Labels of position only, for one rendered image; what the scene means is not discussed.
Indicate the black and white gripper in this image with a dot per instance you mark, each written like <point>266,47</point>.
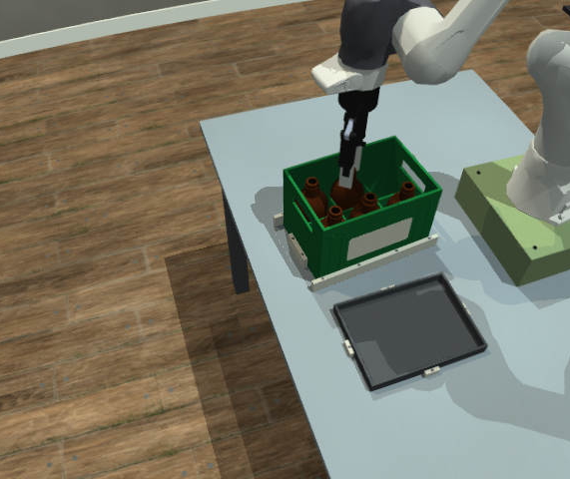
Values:
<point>351,137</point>

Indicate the green crate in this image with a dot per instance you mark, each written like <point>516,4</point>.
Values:
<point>355,240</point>

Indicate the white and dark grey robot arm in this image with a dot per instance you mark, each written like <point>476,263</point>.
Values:
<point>432,50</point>

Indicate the brown bottle with green label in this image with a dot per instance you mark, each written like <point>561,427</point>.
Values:
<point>368,204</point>

